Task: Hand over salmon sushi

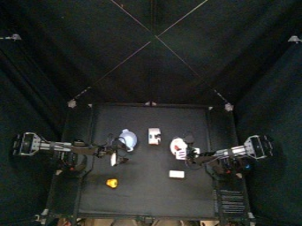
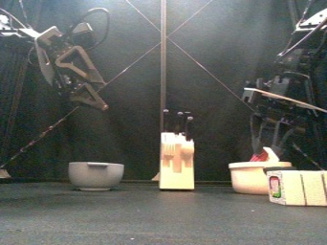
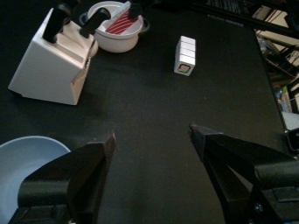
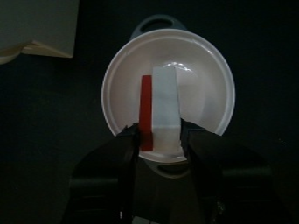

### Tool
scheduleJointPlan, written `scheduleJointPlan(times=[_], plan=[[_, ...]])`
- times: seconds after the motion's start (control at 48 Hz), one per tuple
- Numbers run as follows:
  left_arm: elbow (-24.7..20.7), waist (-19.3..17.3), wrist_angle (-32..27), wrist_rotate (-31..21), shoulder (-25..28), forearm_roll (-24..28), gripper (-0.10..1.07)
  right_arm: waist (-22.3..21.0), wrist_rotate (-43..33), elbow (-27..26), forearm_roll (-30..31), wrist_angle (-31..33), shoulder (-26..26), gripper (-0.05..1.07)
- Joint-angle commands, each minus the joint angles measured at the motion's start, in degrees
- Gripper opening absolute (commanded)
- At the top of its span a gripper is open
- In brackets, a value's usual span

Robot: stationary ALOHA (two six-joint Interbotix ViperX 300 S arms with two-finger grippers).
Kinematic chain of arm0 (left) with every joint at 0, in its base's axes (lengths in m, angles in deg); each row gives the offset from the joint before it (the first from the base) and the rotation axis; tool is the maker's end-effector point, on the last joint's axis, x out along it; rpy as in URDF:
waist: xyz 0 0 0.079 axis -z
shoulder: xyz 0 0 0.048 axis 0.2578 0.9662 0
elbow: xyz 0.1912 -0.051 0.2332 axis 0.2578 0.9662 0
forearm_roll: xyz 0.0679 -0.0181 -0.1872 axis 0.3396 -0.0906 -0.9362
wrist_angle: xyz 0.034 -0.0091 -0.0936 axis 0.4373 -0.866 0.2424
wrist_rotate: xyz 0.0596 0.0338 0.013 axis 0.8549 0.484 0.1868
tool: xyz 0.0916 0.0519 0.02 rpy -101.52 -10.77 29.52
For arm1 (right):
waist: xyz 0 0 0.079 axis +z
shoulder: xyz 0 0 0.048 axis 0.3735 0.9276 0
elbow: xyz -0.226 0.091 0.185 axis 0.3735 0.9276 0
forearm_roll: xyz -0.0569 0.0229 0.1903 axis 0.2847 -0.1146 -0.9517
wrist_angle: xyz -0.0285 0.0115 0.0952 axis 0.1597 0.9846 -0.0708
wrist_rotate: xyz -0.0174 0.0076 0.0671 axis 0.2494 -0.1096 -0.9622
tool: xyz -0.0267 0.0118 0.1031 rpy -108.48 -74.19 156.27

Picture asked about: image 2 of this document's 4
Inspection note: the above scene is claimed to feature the white toy sushi box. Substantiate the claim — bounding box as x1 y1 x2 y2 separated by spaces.
264 166 327 208

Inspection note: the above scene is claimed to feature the white toy food piece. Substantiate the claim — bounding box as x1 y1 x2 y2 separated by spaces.
261 145 282 163

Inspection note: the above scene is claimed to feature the pink toy food piece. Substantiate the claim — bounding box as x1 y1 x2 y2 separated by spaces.
250 151 272 163

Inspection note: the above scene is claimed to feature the cream toy bowl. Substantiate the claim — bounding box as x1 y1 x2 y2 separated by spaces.
227 160 296 196

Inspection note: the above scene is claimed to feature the wooden toy knife block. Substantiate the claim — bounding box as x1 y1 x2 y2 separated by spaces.
159 131 197 191

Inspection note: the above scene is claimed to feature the grey toy bowl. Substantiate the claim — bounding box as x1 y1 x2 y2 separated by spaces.
69 161 126 192

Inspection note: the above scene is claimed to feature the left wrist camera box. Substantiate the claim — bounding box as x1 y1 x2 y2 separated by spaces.
70 22 98 50

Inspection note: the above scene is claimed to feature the black looped cable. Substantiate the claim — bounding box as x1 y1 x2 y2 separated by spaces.
63 7 111 51

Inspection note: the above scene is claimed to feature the black toy knife handle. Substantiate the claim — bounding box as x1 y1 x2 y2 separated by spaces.
186 116 195 142
162 108 171 134
175 111 186 135

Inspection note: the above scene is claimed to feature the vertical metal frame pole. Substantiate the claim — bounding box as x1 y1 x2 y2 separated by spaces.
159 0 169 134

